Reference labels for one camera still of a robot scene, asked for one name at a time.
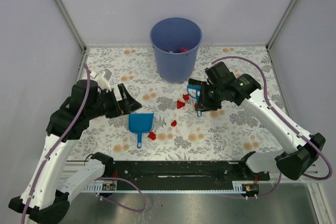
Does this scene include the scraps inside bin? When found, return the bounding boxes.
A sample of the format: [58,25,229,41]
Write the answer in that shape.
[165,47,189,54]

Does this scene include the blue hand brush black bristles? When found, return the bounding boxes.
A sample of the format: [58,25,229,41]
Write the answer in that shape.
[187,78,203,117]

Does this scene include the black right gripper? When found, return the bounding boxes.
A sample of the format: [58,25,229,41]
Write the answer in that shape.
[195,81,225,113]

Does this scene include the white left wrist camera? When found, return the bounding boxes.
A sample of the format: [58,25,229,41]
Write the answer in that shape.
[90,69,112,91]

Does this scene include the red paper scrap middle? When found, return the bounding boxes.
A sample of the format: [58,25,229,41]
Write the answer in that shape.
[171,120,177,127]

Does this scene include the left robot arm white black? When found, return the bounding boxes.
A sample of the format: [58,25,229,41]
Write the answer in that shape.
[8,79,142,223]

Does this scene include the red paper scrap double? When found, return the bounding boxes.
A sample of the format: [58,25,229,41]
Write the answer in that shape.
[176,100,185,109]

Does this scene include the white slotted cable duct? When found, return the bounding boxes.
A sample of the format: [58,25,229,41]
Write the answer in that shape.
[82,177,259,194]

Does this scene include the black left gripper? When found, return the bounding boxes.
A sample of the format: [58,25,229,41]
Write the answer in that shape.
[87,83,142,119]

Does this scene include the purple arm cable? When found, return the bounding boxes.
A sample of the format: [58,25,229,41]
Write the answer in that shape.
[211,56,333,182]
[20,63,92,224]

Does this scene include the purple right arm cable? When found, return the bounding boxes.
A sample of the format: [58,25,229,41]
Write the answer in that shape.
[211,56,333,182]

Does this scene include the red paper scrap near dustpan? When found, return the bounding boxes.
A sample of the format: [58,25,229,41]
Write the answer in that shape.
[148,132,156,140]

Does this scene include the red paper scrap far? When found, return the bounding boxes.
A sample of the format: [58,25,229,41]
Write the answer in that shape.
[183,94,190,101]

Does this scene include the blue plastic waste bin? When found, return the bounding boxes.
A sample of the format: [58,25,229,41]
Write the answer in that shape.
[150,17,203,83]

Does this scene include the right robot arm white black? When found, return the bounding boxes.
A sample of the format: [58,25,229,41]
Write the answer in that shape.
[187,61,325,180]

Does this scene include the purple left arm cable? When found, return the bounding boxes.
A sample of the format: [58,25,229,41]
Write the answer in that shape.
[20,63,92,224]

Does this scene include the blue plastic dustpan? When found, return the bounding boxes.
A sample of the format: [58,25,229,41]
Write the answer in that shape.
[128,113,154,148]

